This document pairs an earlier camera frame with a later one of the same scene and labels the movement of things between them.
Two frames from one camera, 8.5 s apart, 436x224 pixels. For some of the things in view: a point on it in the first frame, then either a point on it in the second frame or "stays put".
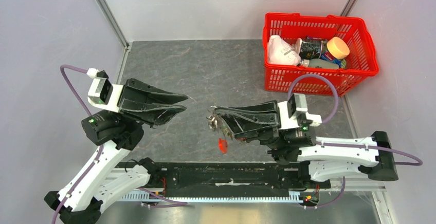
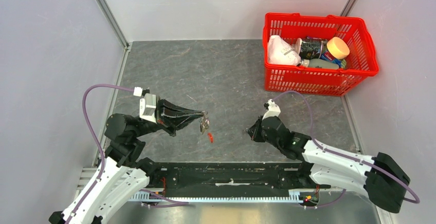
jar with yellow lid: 337,49 stays put
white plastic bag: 279,52 stays put
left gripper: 138,96 → 170,116
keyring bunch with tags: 216,121 → 204,122
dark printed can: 312,48 stays put
